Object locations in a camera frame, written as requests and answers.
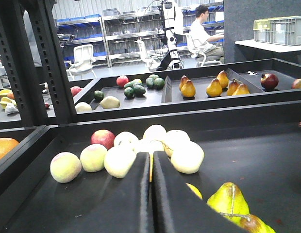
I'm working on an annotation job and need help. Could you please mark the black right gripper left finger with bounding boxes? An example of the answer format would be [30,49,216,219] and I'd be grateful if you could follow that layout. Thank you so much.
[65,152,151,233]

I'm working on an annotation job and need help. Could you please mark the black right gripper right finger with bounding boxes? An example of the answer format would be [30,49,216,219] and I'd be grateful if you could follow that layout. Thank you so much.
[151,151,246,233]

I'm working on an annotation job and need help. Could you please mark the red apple behind basket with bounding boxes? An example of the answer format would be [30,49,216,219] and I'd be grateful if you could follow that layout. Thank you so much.
[90,129,116,150]

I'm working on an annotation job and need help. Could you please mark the yellow lemon upper right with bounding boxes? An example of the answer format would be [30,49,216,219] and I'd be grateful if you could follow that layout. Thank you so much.
[186,183,203,200]

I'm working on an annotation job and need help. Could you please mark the green pear upper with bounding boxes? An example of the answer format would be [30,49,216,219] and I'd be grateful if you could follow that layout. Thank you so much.
[207,182,250,215]

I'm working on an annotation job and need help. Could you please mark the pale peach fruit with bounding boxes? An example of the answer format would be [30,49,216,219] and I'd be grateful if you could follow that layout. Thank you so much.
[80,144,108,172]

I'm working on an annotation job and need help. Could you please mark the black wooden produce stand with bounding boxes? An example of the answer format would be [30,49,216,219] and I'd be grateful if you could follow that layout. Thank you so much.
[0,0,301,233]

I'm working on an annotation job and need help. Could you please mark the large orange grapefruit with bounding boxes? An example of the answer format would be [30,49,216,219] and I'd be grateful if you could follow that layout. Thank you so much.
[0,137,19,159]

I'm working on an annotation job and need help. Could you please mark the white humanoid robot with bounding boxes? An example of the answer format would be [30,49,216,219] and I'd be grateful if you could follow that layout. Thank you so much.
[156,0,184,71]

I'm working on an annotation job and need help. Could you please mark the dark red pomegranate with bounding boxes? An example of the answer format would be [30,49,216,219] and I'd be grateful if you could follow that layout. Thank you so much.
[260,73,279,90]

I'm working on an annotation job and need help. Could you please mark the seated man white shirt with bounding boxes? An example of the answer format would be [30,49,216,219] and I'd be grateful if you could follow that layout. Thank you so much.
[189,4,224,62]

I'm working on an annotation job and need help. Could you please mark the grey plastic crate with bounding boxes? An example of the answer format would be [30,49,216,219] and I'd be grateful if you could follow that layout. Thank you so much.
[253,16,301,46]

